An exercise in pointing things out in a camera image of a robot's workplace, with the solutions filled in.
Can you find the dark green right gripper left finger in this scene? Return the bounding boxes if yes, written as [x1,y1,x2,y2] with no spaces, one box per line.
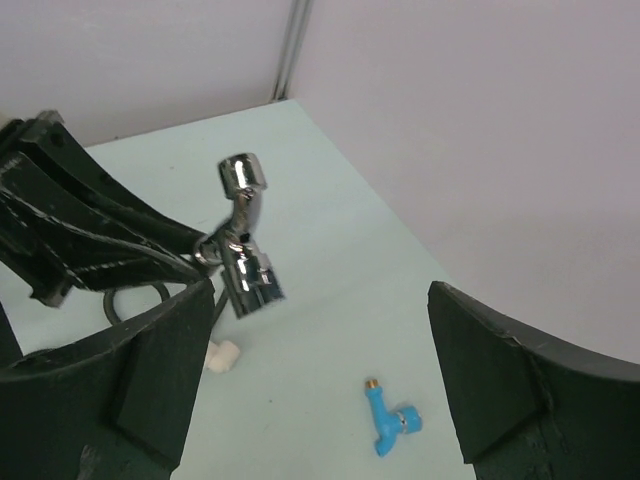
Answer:
[1,280,214,479]

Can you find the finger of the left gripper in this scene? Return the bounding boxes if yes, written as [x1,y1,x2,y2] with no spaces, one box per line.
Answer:
[1,118,204,250]
[1,189,200,307]

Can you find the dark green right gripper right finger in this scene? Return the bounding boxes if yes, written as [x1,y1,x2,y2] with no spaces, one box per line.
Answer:
[427,281,639,479]

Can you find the grey flexible metal hose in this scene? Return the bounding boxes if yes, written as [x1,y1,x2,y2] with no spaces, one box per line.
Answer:
[102,282,231,329]

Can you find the blue plastic faucet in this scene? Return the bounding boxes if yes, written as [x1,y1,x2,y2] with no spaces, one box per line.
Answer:
[365,379,423,457]

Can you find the chrome metal faucet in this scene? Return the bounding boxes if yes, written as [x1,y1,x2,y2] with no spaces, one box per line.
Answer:
[193,153,285,318]

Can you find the white pipe elbow fitting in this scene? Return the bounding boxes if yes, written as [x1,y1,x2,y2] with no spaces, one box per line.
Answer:
[204,340,241,374]

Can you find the left aluminium frame post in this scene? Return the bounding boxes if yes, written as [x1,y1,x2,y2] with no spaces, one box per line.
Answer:
[270,0,314,103]

